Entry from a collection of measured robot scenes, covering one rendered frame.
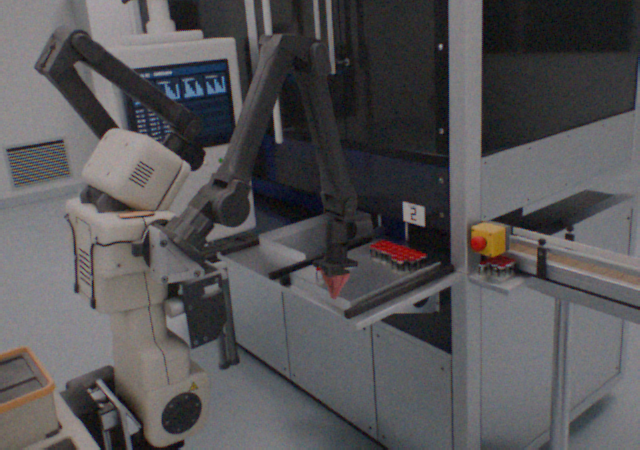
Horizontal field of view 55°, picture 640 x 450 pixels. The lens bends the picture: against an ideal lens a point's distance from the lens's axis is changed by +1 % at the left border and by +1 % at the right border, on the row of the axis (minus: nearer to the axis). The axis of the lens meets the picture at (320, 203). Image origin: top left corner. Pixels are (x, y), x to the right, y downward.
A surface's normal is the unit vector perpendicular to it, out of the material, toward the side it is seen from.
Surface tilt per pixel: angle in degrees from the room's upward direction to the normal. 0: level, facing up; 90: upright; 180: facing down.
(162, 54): 90
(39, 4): 90
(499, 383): 90
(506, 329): 90
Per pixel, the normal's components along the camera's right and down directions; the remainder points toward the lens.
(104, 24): 0.62, 0.18
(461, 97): -0.78, 0.24
